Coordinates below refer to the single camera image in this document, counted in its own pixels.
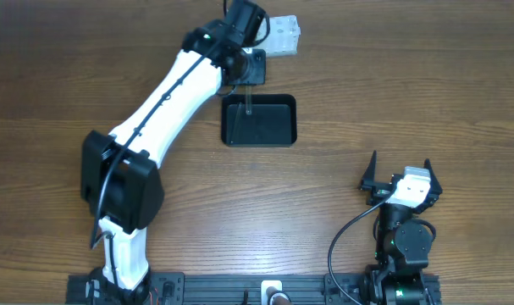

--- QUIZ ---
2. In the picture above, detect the white test tube rack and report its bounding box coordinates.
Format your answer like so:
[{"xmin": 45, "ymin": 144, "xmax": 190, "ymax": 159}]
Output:
[{"xmin": 255, "ymin": 14, "xmax": 302, "ymax": 59}]

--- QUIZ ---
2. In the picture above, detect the black tray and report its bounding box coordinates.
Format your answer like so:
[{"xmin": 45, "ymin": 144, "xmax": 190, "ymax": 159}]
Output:
[{"xmin": 220, "ymin": 93, "xmax": 298, "ymax": 148}]

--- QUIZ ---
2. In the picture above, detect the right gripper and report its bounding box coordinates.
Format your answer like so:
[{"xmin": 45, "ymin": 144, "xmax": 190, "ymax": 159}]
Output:
[{"xmin": 359, "ymin": 150, "xmax": 443, "ymax": 209}]

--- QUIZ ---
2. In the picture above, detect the mounting rail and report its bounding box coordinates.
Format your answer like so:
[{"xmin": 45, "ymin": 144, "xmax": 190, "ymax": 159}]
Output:
[{"xmin": 65, "ymin": 272, "xmax": 443, "ymax": 305}]

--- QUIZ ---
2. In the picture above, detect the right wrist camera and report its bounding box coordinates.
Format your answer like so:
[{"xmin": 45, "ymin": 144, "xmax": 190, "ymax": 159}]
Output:
[{"xmin": 393, "ymin": 165, "xmax": 433, "ymax": 208}]

